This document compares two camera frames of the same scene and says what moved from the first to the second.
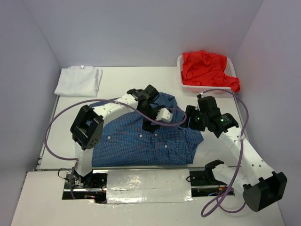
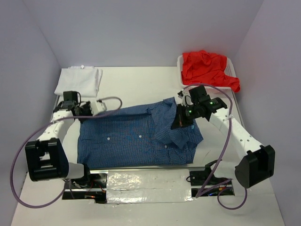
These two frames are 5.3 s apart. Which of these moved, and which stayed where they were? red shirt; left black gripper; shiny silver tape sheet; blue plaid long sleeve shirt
Moved: left black gripper
Stayed: shiny silver tape sheet; red shirt; blue plaid long sleeve shirt
